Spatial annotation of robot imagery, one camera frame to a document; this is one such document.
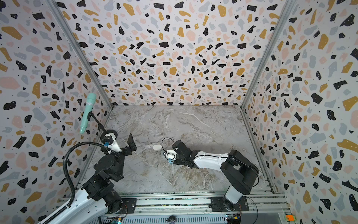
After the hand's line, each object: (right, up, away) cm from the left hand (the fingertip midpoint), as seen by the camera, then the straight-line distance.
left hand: (126, 136), depth 70 cm
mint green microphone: (-24, +18, +8) cm, 31 cm away
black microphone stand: (-27, 0, +28) cm, 38 cm away
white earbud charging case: (+10, -10, +25) cm, 29 cm away
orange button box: (+82, -41, 0) cm, 92 cm away
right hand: (+24, -12, +19) cm, 33 cm away
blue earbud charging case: (+20, -18, +17) cm, 32 cm away
